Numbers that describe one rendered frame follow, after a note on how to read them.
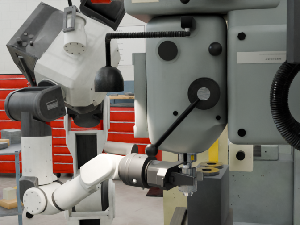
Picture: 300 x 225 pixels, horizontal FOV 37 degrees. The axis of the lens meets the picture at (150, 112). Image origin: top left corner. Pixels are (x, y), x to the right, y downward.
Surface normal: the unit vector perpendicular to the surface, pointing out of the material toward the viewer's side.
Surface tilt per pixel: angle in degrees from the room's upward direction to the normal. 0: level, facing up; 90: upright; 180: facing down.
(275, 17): 90
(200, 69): 90
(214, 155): 90
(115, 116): 90
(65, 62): 58
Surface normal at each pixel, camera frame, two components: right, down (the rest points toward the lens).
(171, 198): -0.18, 0.11
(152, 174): -0.54, 0.10
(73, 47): 0.04, 0.90
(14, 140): 0.69, 0.06
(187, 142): -0.14, 0.62
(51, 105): 0.84, 0.00
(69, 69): 0.02, -0.44
